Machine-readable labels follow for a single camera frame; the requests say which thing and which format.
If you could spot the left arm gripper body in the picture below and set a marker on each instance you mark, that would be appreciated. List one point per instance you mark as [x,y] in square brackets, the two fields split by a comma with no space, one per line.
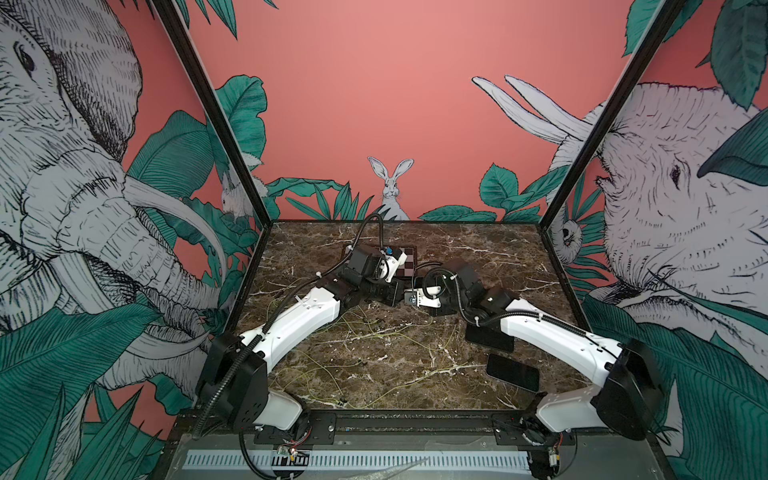
[379,291]

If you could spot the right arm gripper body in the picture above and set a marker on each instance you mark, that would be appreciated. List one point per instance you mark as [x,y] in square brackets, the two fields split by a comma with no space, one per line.
[449,306]

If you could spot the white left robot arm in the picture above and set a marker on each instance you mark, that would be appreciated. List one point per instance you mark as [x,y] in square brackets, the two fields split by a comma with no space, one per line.
[233,385]

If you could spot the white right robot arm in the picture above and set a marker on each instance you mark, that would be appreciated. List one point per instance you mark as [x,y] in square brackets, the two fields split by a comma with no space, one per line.
[625,390]

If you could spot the dark chessboard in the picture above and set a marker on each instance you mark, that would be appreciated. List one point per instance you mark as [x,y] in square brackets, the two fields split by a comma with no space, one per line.
[405,268]

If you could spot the black smartphone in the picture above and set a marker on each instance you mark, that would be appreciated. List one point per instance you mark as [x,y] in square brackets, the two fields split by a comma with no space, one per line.
[490,338]

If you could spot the purple smartphone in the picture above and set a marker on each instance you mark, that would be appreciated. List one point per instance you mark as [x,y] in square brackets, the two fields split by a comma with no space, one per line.
[513,372]

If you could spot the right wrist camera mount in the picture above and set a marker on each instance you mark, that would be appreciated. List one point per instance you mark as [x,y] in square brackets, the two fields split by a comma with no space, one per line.
[423,297]

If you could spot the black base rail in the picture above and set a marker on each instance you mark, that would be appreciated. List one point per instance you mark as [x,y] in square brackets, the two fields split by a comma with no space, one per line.
[322,426]

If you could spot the white slotted cable duct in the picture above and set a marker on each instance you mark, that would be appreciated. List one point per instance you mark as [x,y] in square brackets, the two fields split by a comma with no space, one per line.
[354,460]

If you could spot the black corner frame post right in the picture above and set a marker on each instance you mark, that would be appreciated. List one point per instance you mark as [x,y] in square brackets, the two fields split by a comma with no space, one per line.
[652,38]

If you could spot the black corner frame post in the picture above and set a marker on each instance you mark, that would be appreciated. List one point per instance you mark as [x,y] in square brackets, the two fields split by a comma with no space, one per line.
[171,20]
[652,38]

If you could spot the black corner frame post left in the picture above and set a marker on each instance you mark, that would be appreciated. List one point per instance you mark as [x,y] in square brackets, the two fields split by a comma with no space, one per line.
[171,20]

